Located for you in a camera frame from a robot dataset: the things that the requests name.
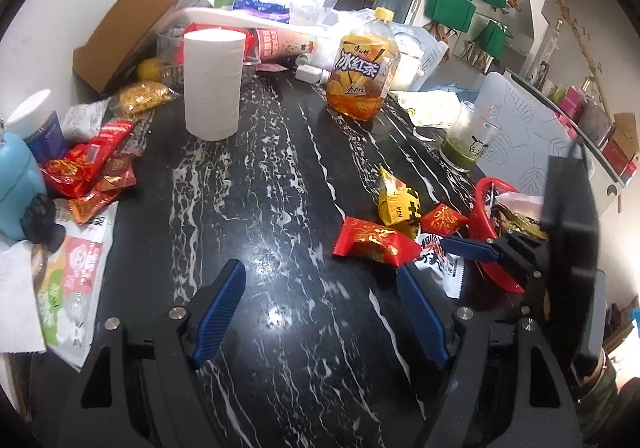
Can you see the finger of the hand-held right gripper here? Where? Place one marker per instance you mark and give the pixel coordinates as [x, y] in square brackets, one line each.
[536, 297]
[470, 248]

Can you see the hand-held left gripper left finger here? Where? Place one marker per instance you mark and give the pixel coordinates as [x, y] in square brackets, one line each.
[220, 313]

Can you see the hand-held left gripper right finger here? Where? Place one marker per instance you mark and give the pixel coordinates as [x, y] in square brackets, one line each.
[425, 318]

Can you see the white peanut snack packet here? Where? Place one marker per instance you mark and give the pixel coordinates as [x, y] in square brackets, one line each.
[442, 273]

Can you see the small red candy packet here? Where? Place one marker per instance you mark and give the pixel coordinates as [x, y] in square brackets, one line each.
[442, 220]

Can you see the red plastic basket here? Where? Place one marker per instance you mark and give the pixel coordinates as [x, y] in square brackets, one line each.
[482, 208]

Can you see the brown cereal packet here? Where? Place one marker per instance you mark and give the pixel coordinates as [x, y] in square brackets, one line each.
[520, 225]

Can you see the yellow peanut packet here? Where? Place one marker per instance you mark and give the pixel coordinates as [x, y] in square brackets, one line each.
[397, 200]

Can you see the large red gold candy packet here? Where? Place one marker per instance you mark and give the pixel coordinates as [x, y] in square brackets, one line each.
[375, 238]

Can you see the white cabinet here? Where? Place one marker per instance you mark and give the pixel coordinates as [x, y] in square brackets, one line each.
[607, 183]

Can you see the red box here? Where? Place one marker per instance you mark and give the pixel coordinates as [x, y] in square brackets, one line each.
[620, 155]

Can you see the glass mug with green drink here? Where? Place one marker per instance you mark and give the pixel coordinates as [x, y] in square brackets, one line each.
[465, 142]

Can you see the chair with grey leaf cover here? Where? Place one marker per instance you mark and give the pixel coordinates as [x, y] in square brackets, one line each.
[530, 127]

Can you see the small cardboard box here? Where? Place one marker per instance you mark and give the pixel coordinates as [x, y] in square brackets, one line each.
[629, 125]

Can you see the pink box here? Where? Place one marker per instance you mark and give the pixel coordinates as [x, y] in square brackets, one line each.
[570, 102]

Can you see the yellow dotted paper bag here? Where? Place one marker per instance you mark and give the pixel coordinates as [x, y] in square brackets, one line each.
[432, 110]

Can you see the pink green printed pouch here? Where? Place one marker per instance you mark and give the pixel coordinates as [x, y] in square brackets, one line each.
[75, 278]

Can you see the orange snack packet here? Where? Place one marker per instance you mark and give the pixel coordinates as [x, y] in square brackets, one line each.
[92, 205]
[117, 177]

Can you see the black hair clip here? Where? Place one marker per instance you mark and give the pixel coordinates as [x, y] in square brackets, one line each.
[42, 223]

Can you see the long red snack packet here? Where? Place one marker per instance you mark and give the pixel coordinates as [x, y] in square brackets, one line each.
[112, 142]

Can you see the white paper tissue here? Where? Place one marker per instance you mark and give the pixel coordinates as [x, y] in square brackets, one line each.
[17, 293]

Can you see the bamboo stick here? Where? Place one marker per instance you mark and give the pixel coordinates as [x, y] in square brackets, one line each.
[580, 32]

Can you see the iced tea bottle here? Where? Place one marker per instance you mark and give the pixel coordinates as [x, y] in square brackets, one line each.
[360, 72]

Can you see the crumpled red snack packet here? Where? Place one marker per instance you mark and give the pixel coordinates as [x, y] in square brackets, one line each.
[65, 175]

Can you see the yellow snack bag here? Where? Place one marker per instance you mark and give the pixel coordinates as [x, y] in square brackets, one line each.
[145, 95]

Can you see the paper towel roll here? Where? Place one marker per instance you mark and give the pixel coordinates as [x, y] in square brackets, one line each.
[212, 82]

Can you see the silver white crumpled packet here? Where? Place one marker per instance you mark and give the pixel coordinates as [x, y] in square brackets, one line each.
[85, 120]

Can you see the white charger adapter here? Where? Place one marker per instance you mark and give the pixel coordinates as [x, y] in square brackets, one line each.
[310, 73]

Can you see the light blue round gadget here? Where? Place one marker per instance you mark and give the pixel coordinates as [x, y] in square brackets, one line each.
[15, 188]

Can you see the large green tote bag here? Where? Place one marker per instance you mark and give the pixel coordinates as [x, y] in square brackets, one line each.
[450, 5]

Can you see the flat pink packet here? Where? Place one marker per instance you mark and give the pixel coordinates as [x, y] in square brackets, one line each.
[272, 67]

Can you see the yellow lemon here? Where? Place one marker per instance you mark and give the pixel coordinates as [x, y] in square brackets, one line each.
[149, 69]

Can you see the dark jar with white lid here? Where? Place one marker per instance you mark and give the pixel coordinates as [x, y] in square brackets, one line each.
[37, 127]

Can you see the pink paper cup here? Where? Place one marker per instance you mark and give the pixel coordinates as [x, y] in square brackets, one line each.
[280, 45]

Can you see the white long tray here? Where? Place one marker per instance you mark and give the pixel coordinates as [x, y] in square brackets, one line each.
[250, 20]

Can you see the blue snack packet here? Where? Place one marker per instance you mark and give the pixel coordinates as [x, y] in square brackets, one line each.
[262, 7]

